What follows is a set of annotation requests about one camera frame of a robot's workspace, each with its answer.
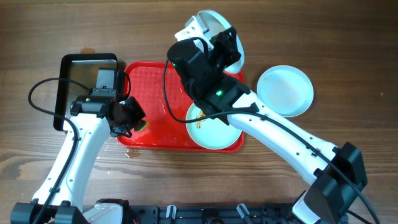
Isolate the green and orange sponge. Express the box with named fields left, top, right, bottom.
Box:
left=134, top=119, right=149, bottom=133

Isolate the white plate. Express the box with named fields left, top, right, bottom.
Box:
left=197, top=9, right=245, bottom=73
left=256, top=65, right=315, bottom=117
left=185, top=118, right=243, bottom=150

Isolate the white plate top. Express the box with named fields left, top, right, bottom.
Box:
left=197, top=9, right=245, bottom=73

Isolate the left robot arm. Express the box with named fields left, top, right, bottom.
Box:
left=10, top=68, right=147, bottom=223

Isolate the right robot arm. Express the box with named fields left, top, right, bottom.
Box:
left=167, top=11, right=368, bottom=223

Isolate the red plastic tray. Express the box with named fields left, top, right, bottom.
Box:
left=117, top=61, right=244, bottom=153

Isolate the black metal baking pan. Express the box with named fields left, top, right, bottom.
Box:
left=55, top=53, right=118, bottom=118

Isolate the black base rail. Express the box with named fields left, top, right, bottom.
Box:
left=82, top=202, right=299, bottom=224

